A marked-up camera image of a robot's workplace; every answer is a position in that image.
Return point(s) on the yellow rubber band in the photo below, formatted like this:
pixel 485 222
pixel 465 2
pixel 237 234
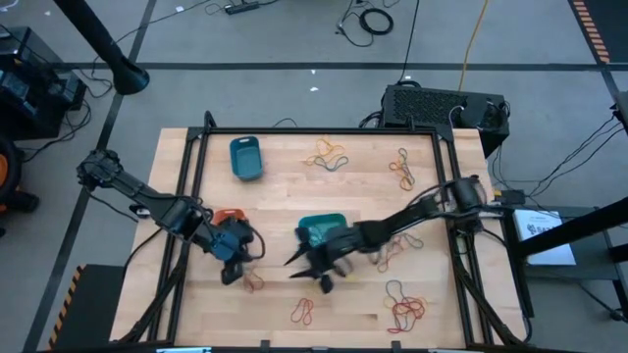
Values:
pixel 310 160
pixel 422 300
pixel 397 245

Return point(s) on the black equipment cart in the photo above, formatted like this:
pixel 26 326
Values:
pixel 29 98

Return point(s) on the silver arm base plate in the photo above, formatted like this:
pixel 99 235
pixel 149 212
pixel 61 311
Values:
pixel 142 212

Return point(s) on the black computer case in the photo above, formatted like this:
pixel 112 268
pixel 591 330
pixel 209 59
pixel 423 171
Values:
pixel 422 105

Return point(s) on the silver metal bracket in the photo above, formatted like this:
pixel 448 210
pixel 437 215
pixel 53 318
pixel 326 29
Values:
pixel 184 350

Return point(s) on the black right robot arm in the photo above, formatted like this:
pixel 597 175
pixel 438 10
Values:
pixel 417 211

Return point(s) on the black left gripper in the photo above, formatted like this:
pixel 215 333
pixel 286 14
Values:
pixel 228 245

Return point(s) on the orange plastic basket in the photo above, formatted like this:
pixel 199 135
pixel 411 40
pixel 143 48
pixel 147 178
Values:
pixel 228 214

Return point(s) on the blue rubber band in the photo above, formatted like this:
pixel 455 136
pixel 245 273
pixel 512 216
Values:
pixel 422 241
pixel 387 289
pixel 333 169

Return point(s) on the black metal table frame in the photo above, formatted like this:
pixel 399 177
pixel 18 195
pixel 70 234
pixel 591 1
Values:
pixel 319 131

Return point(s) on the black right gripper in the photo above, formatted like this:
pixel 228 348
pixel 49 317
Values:
pixel 333 245

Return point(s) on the black tripod leg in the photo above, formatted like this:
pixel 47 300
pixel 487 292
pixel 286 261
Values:
pixel 613 311

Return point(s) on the black hazard-striped mat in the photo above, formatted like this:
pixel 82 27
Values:
pixel 613 24
pixel 93 309

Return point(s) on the grey side table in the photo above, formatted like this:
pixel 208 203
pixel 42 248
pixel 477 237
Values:
pixel 593 267

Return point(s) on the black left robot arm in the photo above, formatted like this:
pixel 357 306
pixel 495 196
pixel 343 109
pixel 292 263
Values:
pixel 147 196

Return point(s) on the black stand pole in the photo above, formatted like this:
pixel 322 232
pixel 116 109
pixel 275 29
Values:
pixel 98 41

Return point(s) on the black power strip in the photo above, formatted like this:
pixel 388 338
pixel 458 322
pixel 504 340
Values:
pixel 241 8

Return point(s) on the orange black wheel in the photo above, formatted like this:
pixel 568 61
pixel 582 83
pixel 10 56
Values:
pixel 10 171

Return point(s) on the small black power adapter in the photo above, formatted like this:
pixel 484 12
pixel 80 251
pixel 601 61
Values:
pixel 512 197

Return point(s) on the blue plastic basket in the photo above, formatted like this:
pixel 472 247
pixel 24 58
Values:
pixel 240 171

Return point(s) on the teal plastic basket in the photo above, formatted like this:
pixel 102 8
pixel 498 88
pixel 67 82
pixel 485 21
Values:
pixel 321 223

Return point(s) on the black support beam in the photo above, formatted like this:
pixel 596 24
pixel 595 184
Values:
pixel 579 225

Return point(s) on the white printed paper sheet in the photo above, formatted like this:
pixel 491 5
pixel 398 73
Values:
pixel 549 245

